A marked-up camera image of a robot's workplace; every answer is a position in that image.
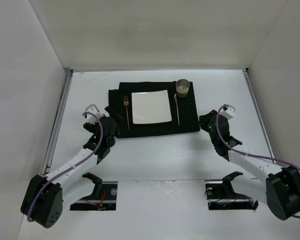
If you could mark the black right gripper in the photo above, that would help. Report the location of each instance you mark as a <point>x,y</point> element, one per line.
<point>208,122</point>

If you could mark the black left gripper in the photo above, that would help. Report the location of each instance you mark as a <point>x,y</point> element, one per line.
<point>111,120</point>

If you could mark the black cloth placemat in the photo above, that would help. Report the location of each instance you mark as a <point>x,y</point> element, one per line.
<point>187,110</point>

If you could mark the copper fork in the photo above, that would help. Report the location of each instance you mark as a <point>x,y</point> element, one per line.
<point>126,104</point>

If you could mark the silver metal cup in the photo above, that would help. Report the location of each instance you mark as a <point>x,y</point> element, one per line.
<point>182,87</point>

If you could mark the white square plate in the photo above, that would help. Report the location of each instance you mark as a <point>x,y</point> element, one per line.
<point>150,107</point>

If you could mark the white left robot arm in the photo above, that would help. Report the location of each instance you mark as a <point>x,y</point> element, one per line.
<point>47,196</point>

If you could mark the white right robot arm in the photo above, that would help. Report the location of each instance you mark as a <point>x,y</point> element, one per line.
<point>276,186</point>

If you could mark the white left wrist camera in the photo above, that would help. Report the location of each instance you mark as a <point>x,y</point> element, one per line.
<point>92,114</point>

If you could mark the aluminium table edge rail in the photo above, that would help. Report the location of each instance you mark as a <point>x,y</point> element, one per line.
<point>46,163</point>

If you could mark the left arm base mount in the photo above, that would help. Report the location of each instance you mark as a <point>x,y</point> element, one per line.
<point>102,198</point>

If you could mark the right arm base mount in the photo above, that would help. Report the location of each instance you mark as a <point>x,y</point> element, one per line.
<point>221,196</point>

